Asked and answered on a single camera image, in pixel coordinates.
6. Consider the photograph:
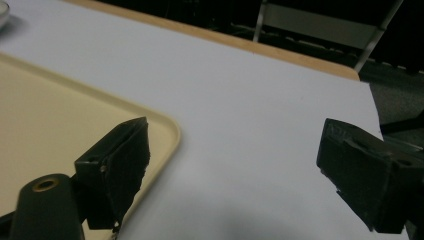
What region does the metal frame stand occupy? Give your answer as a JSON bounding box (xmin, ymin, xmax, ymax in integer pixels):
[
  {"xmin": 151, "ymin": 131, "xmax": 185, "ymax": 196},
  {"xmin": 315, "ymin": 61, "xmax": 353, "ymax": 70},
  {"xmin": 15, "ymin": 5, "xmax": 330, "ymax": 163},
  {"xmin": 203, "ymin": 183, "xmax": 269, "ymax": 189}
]
[{"xmin": 252, "ymin": 0, "xmax": 405, "ymax": 73}]

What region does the beige plastic tray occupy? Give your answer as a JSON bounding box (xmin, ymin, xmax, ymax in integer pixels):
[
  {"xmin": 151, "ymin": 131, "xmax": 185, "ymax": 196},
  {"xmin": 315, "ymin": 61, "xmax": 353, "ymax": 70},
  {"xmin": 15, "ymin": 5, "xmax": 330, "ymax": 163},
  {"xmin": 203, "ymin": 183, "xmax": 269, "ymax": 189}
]
[{"xmin": 0, "ymin": 52, "xmax": 182, "ymax": 240}]

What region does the white bowl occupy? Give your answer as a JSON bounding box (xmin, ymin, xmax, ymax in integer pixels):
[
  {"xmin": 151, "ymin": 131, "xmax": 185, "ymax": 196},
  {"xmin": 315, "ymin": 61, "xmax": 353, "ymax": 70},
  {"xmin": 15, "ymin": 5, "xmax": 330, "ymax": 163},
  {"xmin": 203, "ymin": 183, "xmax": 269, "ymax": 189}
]
[{"xmin": 0, "ymin": 0, "xmax": 11, "ymax": 31}]

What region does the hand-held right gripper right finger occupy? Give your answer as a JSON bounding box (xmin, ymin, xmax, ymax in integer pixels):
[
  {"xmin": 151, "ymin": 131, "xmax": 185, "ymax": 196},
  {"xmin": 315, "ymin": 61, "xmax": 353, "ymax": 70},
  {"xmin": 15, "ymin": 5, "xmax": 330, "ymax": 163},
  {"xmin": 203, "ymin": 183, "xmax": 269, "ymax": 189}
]
[{"xmin": 315, "ymin": 117, "xmax": 424, "ymax": 234}]

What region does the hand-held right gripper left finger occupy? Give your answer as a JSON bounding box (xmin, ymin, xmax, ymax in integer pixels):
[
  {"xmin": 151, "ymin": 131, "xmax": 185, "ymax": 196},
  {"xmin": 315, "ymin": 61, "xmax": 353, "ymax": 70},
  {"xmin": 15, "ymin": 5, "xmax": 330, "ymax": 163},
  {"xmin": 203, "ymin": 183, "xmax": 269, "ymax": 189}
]
[{"xmin": 74, "ymin": 116, "xmax": 151, "ymax": 231}]

